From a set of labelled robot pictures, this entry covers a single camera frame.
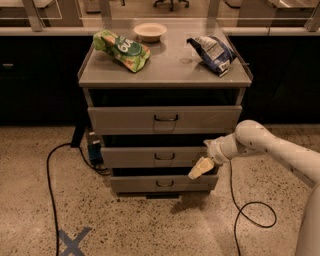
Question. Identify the grey bottom drawer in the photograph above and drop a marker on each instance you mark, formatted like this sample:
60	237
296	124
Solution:
169	183

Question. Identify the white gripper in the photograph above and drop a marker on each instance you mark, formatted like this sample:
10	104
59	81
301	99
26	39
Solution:
216	152

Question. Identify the white paper bowl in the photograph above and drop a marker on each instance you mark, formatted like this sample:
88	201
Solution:
150	32

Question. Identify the grey drawer cabinet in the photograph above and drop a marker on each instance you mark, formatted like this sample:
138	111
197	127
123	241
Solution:
174	75

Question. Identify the blue chip bag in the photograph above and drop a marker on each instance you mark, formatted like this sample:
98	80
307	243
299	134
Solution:
216	55

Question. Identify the blue power box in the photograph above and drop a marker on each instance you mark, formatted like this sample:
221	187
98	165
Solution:
93	147

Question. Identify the black office chair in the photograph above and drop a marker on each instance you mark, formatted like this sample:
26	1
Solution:
171	3

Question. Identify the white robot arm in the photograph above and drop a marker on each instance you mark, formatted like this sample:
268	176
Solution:
250	137

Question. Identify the blue tape cross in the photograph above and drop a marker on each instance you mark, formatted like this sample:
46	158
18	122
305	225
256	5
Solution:
72	245

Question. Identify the dark counter with cabinets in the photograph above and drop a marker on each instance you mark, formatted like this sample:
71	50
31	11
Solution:
39	78

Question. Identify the grey top drawer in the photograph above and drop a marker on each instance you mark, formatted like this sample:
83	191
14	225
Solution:
164	119

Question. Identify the grey drawer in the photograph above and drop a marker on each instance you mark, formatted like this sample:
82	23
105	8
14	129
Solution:
169	183
151	157
164	119

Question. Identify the green chip bag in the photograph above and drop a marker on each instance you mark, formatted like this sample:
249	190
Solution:
133	55

